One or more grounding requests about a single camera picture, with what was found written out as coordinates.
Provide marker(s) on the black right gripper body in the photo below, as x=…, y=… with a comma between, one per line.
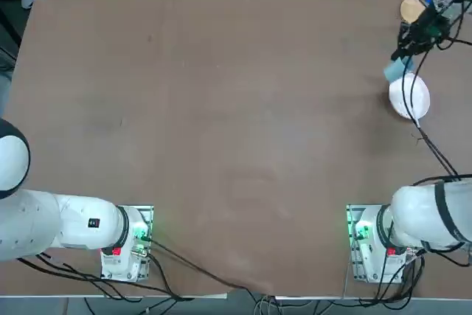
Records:
x=431, y=21

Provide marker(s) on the blue plastic cup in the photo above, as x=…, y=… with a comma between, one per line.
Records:
x=396, y=69

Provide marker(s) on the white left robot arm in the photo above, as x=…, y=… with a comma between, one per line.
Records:
x=73, y=226

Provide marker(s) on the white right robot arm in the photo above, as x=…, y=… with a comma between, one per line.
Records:
x=420, y=215

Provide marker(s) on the pink plate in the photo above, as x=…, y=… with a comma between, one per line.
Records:
x=422, y=97

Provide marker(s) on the light wooden stand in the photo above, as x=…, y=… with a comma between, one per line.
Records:
x=409, y=10

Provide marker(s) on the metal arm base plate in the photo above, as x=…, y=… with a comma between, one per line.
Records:
x=150, y=211
x=351, y=267

